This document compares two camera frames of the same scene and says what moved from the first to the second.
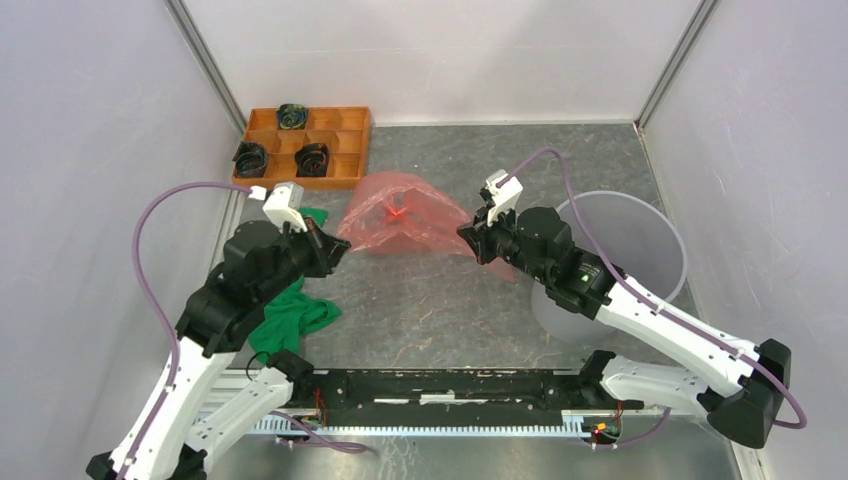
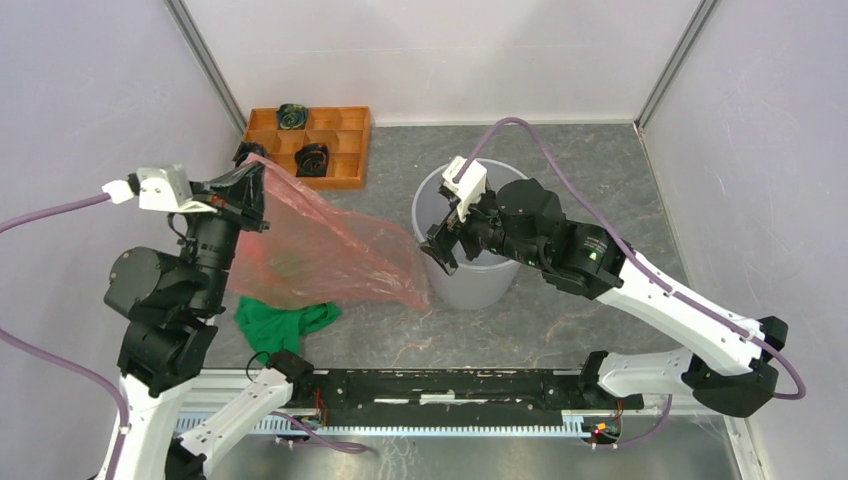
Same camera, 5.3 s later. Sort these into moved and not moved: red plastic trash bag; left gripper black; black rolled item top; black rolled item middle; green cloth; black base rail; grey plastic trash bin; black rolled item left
Moved: red plastic trash bag; grey plastic trash bin; left gripper black
Not moved: black rolled item top; black base rail; black rolled item middle; black rolled item left; green cloth
